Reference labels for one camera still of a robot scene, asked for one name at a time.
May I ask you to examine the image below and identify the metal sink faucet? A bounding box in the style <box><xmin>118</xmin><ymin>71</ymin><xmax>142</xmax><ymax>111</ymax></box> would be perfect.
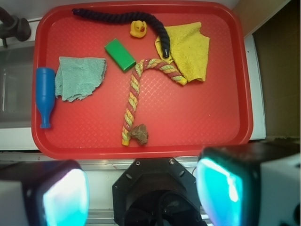
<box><xmin>0</xmin><ymin>7</ymin><xmax>32</xmax><ymax>48</ymax></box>

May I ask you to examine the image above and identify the multicolored twisted rope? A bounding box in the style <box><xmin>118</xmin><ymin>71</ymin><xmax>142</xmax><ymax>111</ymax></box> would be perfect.
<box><xmin>121</xmin><ymin>58</ymin><xmax>188</xmax><ymax>146</ymax></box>

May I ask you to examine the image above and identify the brown rock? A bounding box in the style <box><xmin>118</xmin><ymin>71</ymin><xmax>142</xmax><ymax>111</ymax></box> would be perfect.
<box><xmin>129</xmin><ymin>124</ymin><xmax>149</xmax><ymax>145</ymax></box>

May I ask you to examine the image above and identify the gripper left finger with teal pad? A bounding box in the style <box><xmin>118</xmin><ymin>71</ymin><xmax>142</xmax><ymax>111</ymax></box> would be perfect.
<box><xmin>0</xmin><ymin>160</ymin><xmax>89</xmax><ymax>226</ymax></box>

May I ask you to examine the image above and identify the red plastic tray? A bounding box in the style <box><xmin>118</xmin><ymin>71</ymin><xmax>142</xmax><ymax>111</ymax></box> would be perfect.
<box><xmin>32</xmin><ymin>0</ymin><xmax>253</xmax><ymax>159</ymax></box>

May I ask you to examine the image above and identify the teal cloth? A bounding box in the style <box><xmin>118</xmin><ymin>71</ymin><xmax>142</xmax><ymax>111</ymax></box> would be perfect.
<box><xmin>55</xmin><ymin>56</ymin><xmax>107</xmax><ymax>102</ymax></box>

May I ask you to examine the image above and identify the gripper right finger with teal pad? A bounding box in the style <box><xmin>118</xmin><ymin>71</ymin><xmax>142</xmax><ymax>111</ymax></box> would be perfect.
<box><xmin>196</xmin><ymin>142</ymin><xmax>301</xmax><ymax>226</ymax></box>

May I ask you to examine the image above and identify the dark purple twisted rope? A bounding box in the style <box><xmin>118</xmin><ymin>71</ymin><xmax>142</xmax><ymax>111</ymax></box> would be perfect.
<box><xmin>71</xmin><ymin>8</ymin><xmax>170</xmax><ymax>59</ymax></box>

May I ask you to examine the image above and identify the stainless steel sink basin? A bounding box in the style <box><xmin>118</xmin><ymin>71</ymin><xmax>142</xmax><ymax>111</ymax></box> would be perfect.
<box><xmin>0</xmin><ymin>42</ymin><xmax>34</xmax><ymax>129</ymax></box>

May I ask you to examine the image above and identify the yellow rubber duck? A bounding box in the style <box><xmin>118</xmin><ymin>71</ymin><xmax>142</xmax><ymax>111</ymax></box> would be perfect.
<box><xmin>130</xmin><ymin>20</ymin><xmax>147</xmax><ymax>38</ymax></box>

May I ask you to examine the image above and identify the blue plastic bottle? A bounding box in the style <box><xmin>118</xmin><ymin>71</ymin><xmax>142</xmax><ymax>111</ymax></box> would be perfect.
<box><xmin>36</xmin><ymin>67</ymin><xmax>55</xmax><ymax>129</ymax></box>

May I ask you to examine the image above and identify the green rectangular block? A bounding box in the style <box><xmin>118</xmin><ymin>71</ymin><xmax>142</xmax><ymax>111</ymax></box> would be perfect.
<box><xmin>104</xmin><ymin>39</ymin><xmax>136</xmax><ymax>72</ymax></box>

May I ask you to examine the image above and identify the yellow cloth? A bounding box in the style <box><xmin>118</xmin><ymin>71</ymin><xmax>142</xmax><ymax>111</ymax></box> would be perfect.
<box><xmin>155</xmin><ymin>22</ymin><xmax>210</xmax><ymax>82</ymax></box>

